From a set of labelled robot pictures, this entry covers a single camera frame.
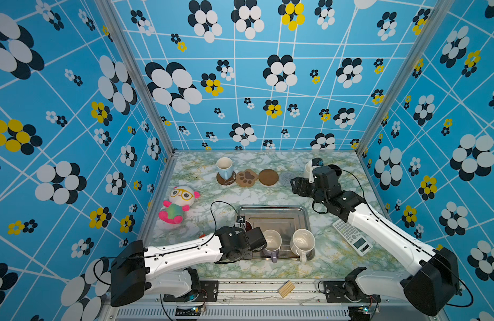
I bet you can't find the black mug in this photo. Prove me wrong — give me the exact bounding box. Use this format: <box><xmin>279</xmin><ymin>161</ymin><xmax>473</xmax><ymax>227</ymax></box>
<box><xmin>328</xmin><ymin>164</ymin><xmax>343</xmax><ymax>177</ymax></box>

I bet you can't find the white calculator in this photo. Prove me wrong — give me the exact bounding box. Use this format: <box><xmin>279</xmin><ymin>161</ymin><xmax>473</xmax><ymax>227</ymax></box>
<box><xmin>333</xmin><ymin>219</ymin><xmax>373</xmax><ymax>256</ymax></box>

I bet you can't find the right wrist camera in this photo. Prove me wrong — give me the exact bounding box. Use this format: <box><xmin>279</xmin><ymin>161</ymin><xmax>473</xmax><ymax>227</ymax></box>
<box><xmin>311</xmin><ymin>158</ymin><xmax>324</xmax><ymax>167</ymax></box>

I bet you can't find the light blue mug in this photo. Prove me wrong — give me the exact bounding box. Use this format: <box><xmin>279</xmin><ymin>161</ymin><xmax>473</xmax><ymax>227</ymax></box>
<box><xmin>216</xmin><ymin>157</ymin><xmax>233</xmax><ymax>181</ymax></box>

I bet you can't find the purple mug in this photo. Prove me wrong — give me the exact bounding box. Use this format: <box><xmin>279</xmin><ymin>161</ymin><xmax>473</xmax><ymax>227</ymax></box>
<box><xmin>263</xmin><ymin>230</ymin><xmax>283</xmax><ymax>263</ymax></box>

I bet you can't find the plush toy white pink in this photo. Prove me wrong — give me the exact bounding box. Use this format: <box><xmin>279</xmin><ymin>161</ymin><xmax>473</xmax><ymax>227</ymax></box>
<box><xmin>158</xmin><ymin>185</ymin><xmax>201</xmax><ymax>225</ymax></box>

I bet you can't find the red interior mug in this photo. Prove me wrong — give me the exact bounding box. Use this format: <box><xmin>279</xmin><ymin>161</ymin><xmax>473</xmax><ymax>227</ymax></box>
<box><xmin>245</xmin><ymin>220</ymin><xmax>255</xmax><ymax>231</ymax></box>

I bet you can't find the aluminium front rail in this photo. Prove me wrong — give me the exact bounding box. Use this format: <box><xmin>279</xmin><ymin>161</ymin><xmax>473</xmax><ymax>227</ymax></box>
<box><xmin>98</xmin><ymin>279</ymin><xmax>430</xmax><ymax>320</ymax></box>

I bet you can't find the dark brown round coaster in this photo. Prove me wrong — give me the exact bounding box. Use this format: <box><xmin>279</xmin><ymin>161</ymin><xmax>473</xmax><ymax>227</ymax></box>
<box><xmin>216</xmin><ymin>171</ymin><xmax>236</xmax><ymax>186</ymax></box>

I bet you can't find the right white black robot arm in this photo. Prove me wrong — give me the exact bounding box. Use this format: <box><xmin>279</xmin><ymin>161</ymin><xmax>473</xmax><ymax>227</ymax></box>
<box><xmin>291</xmin><ymin>166</ymin><xmax>461</xmax><ymax>316</ymax></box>

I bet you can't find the white mug back row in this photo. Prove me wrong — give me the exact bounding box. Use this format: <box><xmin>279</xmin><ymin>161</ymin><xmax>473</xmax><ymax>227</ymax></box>
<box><xmin>304</xmin><ymin>160</ymin><xmax>314</xmax><ymax>183</ymax></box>

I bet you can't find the grey woven round coaster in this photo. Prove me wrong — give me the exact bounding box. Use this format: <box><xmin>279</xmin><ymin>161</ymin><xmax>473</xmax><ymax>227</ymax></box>
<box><xmin>279</xmin><ymin>171</ymin><xmax>298</xmax><ymax>188</ymax></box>

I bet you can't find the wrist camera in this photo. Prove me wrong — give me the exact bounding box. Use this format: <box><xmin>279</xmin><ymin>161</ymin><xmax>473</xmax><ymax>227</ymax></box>
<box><xmin>311</xmin><ymin>158</ymin><xmax>324</xmax><ymax>167</ymax></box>
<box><xmin>234</xmin><ymin>215</ymin><xmax>247</xmax><ymax>231</ymax></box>

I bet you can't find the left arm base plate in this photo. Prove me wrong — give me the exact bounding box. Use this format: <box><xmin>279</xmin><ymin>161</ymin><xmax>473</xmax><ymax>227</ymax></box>
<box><xmin>163</xmin><ymin>280</ymin><xmax>219</xmax><ymax>303</ymax></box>

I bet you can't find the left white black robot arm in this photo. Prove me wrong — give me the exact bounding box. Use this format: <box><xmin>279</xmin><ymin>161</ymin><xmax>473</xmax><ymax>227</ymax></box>
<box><xmin>110</xmin><ymin>226</ymin><xmax>267</xmax><ymax>307</ymax></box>

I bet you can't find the metal tray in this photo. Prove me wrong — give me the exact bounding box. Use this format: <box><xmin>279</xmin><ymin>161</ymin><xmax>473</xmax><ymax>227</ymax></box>
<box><xmin>237</xmin><ymin>205</ymin><xmax>311</xmax><ymax>261</ymax></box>

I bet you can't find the brown wooden round coaster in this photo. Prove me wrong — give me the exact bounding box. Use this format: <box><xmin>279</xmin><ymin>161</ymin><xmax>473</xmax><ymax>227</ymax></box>
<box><xmin>258</xmin><ymin>169</ymin><xmax>279</xmax><ymax>186</ymax></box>

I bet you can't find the white mug front right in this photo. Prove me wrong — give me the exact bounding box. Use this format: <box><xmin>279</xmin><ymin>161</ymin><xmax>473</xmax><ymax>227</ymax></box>
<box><xmin>290</xmin><ymin>229</ymin><xmax>316</xmax><ymax>263</ymax></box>

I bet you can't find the cork paw print coaster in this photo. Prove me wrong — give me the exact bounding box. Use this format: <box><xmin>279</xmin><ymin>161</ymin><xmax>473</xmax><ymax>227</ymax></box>
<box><xmin>236</xmin><ymin>169</ymin><xmax>258</xmax><ymax>187</ymax></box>

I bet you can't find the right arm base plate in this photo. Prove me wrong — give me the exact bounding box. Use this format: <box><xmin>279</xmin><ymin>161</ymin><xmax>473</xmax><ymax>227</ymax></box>
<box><xmin>319</xmin><ymin>281</ymin><xmax>381</xmax><ymax>304</ymax></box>

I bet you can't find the small wooden block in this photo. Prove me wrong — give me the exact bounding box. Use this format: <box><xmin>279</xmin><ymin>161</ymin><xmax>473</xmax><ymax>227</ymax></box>
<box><xmin>278</xmin><ymin>280</ymin><xmax>295</xmax><ymax>298</ymax></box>

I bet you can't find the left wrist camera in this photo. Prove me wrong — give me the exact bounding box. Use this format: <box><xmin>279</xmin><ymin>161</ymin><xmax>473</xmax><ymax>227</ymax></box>
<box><xmin>234</xmin><ymin>215</ymin><xmax>247</xmax><ymax>231</ymax></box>

